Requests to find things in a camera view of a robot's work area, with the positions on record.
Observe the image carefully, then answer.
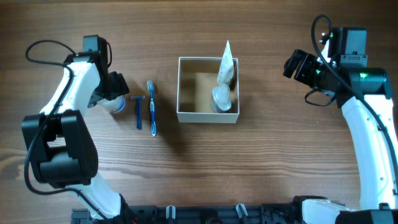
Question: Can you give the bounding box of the blue disposable razor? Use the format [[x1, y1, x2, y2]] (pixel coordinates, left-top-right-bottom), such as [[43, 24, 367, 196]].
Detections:
[[131, 95, 145, 130]]

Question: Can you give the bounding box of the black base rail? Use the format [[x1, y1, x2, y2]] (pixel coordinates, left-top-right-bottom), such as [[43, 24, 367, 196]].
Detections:
[[70, 203, 299, 224]]

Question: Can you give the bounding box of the white cream tube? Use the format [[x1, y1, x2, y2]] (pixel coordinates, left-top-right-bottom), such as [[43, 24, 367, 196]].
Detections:
[[217, 41, 234, 85]]

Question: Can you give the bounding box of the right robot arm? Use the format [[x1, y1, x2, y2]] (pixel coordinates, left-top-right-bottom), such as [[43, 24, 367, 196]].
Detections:
[[284, 27, 397, 223]]

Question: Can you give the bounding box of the clear purple bottle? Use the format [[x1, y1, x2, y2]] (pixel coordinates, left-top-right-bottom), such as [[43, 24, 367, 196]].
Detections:
[[211, 84, 232, 113]]

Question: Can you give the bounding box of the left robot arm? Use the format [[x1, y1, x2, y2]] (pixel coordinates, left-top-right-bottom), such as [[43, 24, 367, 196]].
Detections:
[[22, 35, 138, 223]]

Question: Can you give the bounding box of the blue white toothbrush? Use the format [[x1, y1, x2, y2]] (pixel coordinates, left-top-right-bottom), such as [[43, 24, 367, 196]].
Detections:
[[147, 80, 157, 137]]

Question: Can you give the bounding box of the cotton swab tub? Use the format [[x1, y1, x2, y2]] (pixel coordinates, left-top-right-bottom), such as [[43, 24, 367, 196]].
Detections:
[[97, 95, 126, 114]]

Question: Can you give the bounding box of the white cardboard box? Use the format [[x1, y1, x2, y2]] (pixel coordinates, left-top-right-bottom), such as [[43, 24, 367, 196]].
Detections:
[[176, 57, 240, 123]]

